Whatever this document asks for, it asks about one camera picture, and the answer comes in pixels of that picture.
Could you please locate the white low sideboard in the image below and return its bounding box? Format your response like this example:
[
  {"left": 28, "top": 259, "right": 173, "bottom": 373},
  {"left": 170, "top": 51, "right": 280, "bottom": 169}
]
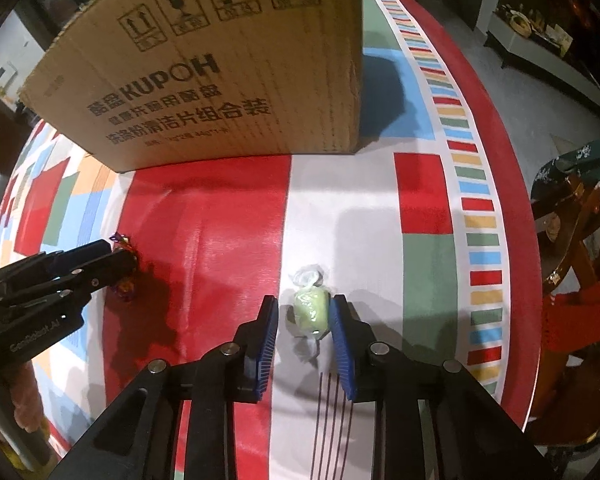
[{"left": 486, "top": 14, "right": 600, "bottom": 108}]

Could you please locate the red gold foil candy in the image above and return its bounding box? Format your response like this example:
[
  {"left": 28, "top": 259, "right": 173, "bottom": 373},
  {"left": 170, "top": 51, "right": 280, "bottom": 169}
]
[{"left": 110, "top": 232, "right": 138, "bottom": 302}]

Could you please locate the brown cardboard box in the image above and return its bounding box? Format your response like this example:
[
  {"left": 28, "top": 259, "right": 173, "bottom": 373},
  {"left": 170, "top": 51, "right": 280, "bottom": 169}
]
[{"left": 20, "top": 0, "right": 363, "bottom": 172}]

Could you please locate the colourful patchwork tablecloth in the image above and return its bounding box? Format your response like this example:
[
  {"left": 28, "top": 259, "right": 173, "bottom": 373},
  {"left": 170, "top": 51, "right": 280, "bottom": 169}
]
[{"left": 0, "top": 0, "right": 541, "bottom": 479}]

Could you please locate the green candy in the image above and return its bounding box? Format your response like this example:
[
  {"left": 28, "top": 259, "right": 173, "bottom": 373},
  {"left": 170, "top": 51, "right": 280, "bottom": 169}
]
[{"left": 291, "top": 266, "right": 330, "bottom": 362}]

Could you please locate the left human hand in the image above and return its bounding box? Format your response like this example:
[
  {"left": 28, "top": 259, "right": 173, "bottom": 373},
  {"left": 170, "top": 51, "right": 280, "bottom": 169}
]
[{"left": 0, "top": 361, "right": 44, "bottom": 442}]

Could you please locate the wooden chair with red cushion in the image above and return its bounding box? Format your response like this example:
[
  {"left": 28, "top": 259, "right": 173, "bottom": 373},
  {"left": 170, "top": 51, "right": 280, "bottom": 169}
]
[{"left": 526, "top": 139, "right": 600, "bottom": 455}]

